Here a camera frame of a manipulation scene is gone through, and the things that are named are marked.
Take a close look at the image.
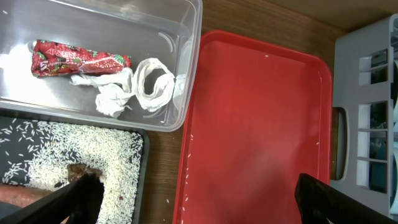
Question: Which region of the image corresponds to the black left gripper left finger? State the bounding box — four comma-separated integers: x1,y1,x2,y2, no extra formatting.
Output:
1,174,104,224

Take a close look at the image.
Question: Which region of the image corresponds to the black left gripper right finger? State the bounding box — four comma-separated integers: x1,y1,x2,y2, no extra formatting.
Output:
295,173,396,224

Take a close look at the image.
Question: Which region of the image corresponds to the brown food scrap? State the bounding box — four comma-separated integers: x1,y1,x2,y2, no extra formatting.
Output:
67,164,103,183

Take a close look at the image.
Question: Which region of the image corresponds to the white rice pile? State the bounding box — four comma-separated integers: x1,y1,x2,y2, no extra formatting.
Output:
0,118,144,224

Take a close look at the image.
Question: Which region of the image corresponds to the orange carrot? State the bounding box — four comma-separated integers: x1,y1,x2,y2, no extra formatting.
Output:
0,184,52,208

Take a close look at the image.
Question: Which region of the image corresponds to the white tissue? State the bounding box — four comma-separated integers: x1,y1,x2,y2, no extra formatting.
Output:
71,58,187,118

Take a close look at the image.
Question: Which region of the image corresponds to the red snack wrapper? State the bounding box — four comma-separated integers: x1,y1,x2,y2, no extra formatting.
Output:
31,40,132,77

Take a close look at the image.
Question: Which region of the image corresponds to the black waste tray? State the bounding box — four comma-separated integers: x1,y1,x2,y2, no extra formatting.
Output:
0,115,150,224

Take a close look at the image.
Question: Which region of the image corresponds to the grey dishwasher rack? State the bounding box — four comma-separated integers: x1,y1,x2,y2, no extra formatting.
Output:
331,14,397,220

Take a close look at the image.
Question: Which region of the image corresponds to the clear plastic waste bin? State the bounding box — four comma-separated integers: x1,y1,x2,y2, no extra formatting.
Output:
1,0,203,132

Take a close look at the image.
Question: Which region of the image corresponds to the red serving tray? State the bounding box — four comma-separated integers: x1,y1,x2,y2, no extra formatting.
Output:
174,30,333,224

